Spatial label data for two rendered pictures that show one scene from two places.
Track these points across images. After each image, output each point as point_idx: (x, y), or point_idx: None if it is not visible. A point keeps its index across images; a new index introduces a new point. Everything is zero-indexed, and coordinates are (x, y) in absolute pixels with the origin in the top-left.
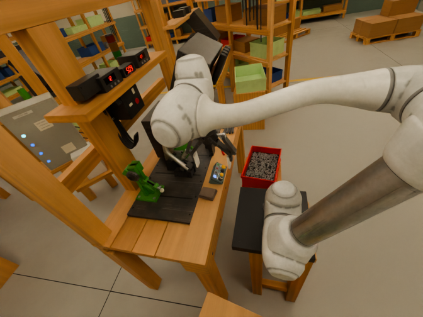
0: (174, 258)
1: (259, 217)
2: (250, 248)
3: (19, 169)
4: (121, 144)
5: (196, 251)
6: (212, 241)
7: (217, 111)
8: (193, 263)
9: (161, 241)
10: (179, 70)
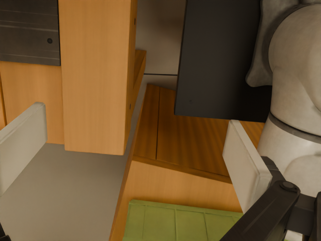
0: (53, 142)
1: (245, 40)
2: (214, 115)
3: None
4: None
5: (99, 132)
6: (128, 99)
7: None
8: (99, 153)
9: (6, 110)
10: None
